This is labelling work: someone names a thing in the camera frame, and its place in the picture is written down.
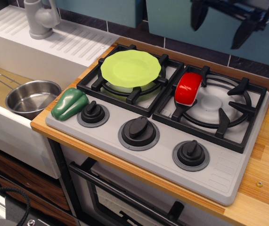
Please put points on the small steel saucepan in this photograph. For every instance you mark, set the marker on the small steel saucepan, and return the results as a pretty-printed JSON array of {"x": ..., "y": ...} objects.
[{"x": 31, "y": 98}]

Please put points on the middle black stove knob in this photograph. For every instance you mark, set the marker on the middle black stove knob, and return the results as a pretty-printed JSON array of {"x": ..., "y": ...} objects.
[{"x": 139, "y": 134}]

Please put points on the grey toy faucet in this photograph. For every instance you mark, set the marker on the grey toy faucet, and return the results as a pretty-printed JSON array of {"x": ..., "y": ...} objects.
[{"x": 41, "y": 20}]

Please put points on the right black burner grate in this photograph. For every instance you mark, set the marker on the right black burner grate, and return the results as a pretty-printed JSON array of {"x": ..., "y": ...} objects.
[{"x": 227, "y": 112}]

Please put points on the black stove knob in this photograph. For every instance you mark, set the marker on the black stove knob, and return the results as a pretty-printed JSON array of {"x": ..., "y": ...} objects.
[
  {"x": 139, "y": 134},
  {"x": 93, "y": 115},
  {"x": 191, "y": 156}
]

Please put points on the green toy bell pepper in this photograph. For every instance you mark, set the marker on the green toy bell pepper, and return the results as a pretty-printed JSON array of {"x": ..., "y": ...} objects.
[{"x": 71, "y": 102}]

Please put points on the teal wall box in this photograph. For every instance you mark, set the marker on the teal wall box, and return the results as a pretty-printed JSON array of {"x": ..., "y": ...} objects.
[
  {"x": 171, "y": 19},
  {"x": 124, "y": 12}
]

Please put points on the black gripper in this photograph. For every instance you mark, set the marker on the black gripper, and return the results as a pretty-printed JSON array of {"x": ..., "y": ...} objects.
[{"x": 254, "y": 15}]

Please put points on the white toy sink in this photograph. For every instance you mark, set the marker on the white toy sink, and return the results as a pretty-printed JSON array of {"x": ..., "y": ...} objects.
[{"x": 61, "y": 58}]

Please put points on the grey toy stove top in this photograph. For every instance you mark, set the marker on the grey toy stove top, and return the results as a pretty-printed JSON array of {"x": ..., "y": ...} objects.
[{"x": 219, "y": 181}]

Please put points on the toy oven door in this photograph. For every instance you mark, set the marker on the toy oven door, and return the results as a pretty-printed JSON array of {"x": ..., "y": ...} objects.
[{"x": 161, "y": 201}]

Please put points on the teal wall box left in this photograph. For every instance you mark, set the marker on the teal wall box left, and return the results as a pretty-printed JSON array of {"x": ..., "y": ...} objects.
[{"x": 124, "y": 12}]

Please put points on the left black stove knob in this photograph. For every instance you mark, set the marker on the left black stove knob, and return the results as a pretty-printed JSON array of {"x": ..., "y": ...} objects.
[{"x": 93, "y": 115}]

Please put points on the light green plastic plate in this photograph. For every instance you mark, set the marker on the light green plastic plate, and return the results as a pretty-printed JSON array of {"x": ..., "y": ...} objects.
[{"x": 130, "y": 68}]

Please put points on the black oven door handle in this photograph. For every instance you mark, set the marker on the black oven door handle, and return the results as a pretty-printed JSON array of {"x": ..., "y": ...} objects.
[{"x": 123, "y": 196}]

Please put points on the left black burner grate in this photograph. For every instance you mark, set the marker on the left black burner grate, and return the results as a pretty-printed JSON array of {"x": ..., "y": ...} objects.
[{"x": 141, "y": 100}]

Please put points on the right black stove knob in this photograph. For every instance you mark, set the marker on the right black stove knob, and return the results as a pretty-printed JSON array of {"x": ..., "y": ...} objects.
[{"x": 191, "y": 156}]

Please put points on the red salmon sushi toy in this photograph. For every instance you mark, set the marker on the red salmon sushi toy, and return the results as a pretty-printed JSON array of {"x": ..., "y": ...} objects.
[{"x": 187, "y": 88}]

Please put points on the black burner grate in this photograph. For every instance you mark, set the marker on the black burner grate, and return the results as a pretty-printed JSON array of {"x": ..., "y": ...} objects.
[
  {"x": 141, "y": 100},
  {"x": 227, "y": 112}
]

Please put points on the teal wall box right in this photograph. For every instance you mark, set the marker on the teal wall box right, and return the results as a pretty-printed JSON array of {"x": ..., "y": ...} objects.
[{"x": 171, "y": 19}]

